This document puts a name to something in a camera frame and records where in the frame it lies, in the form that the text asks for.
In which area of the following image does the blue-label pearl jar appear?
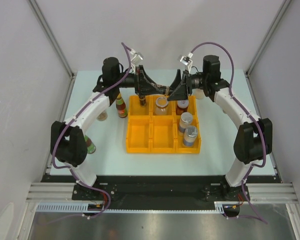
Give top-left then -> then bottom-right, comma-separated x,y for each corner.
178,112 -> 193,136
182,125 -> 199,147

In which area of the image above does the tall red sauce bottle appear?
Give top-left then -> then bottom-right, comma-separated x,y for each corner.
115,93 -> 128,118

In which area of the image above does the small black-lid spice jar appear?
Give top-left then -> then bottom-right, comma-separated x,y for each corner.
138,95 -> 147,107

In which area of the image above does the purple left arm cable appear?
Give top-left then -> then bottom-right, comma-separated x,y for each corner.
51,42 -> 141,223

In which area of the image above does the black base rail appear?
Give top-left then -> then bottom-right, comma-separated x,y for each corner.
41,175 -> 281,211

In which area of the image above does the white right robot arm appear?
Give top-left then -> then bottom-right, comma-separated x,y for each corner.
167,53 -> 273,201

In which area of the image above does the green-label sauce bottle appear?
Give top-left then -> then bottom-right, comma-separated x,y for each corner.
84,135 -> 96,154

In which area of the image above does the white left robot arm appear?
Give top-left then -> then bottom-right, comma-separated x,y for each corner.
50,57 -> 170,200

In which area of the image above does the white slotted cable duct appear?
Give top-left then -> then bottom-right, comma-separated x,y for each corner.
36,202 -> 239,214

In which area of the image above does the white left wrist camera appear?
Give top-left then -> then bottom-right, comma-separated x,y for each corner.
130,48 -> 144,69

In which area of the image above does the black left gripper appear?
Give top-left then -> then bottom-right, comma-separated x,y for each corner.
114,65 -> 161,97

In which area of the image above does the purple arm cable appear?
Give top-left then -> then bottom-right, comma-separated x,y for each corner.
188,41 -> 270,225
51,42 -> 141,223

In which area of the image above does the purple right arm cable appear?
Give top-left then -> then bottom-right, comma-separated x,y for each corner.
188,41 -> 270,225

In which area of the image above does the black-cap squeeze bottle right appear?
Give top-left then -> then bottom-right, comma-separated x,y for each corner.
194,89 -> 205,100

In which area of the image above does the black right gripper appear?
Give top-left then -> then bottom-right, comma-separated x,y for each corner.
164,70 -> 208,102

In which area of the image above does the yellow six-compartment tray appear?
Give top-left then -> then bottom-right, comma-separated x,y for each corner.
126,95 -> 201,154

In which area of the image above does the black-cap spice bottle left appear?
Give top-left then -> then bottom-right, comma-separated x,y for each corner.
97,110 -> 108,122

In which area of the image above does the dark spice shaker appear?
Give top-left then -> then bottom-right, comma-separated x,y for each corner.
153,84 -> 171,96

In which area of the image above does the clear flask-shaped glass jar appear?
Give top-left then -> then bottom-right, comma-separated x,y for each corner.
154,96 -> 171,116

